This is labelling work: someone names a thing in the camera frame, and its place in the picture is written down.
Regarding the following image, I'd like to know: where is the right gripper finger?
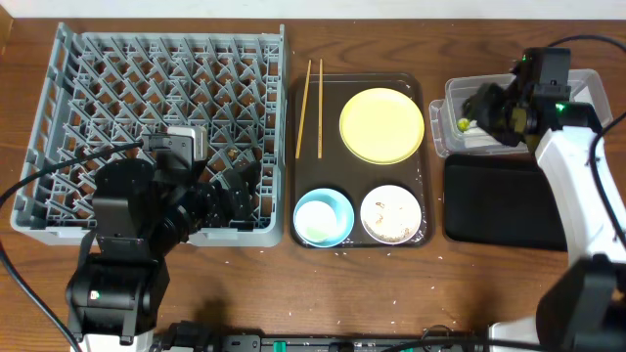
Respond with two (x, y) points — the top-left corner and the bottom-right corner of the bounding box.
(462, 83), (508, 122)
(472, 114), (521, 147)

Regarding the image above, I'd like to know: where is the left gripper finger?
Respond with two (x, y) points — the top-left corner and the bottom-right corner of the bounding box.
(235, 161), (262, 196)
(223, 169), (253, 230)

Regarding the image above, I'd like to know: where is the white napkin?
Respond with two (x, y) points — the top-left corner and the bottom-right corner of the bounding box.
(464, 127), (501, 149)

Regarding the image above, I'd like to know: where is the green orange snack wrapper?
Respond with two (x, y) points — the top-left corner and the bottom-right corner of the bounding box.
(457, 118), (471, 132)

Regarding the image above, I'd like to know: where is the wooden chopstick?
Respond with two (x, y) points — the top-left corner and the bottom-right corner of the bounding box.
(295, 60), (312, 159)
(317, 59), (324, 159)

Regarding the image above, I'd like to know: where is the white bowl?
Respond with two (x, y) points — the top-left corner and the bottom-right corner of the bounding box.
(360, 185), (424, 245)

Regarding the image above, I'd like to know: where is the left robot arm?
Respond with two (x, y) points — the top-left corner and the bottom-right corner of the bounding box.
(66, 156), (261, 346)

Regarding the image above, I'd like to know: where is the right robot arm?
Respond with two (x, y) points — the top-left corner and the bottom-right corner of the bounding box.
(462, 76), (625, 351)

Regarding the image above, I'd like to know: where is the clear plastic waste bin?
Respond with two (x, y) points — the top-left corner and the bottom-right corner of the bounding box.
(429, 68), (613, 158)

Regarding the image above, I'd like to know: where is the black waste tray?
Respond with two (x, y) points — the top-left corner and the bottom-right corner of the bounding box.
(443, 154), (567, 252)

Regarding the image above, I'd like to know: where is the grey plastic dishwasher rack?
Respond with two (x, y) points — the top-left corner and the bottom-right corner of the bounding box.
(10, 24), (289, 247)

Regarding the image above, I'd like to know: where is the dark brown serving tray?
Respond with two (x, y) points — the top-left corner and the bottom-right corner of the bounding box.
(287, 72), (435, 248)

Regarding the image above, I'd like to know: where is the light blue bowl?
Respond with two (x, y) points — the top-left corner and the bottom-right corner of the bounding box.
(292, 188), (355, 248)

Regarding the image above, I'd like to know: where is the yellow round plate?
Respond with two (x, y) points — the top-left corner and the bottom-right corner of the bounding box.
(339, 87), (425, 165)

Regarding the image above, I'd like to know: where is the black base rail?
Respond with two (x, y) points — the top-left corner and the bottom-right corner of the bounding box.
(151, 320), (578, 352)

